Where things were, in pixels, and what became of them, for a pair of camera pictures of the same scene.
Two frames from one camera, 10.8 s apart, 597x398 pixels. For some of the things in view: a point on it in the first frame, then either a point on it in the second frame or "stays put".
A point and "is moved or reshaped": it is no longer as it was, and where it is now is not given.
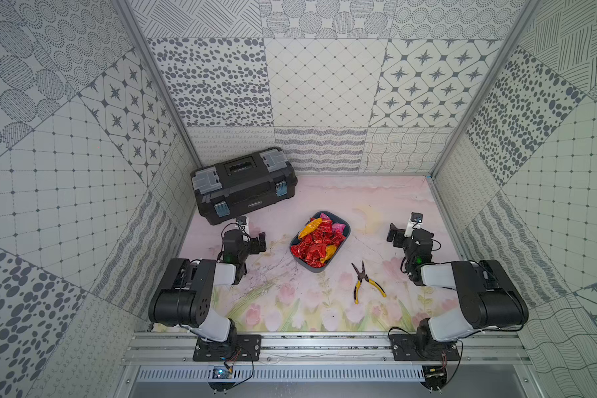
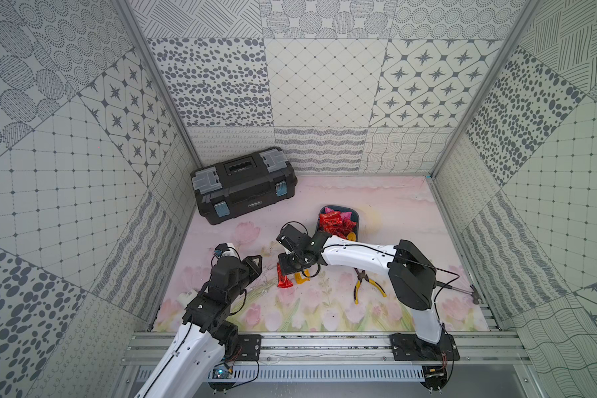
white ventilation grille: [284, 373] stays put
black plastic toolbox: [243, 184] stays put
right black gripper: [399, 234] -> [286, 269]
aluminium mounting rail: [171, 347] stays put
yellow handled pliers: [361, 276] stays put
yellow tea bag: [311, 226] -> [298, 277]
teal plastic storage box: [319, 240] is moved or reshaped
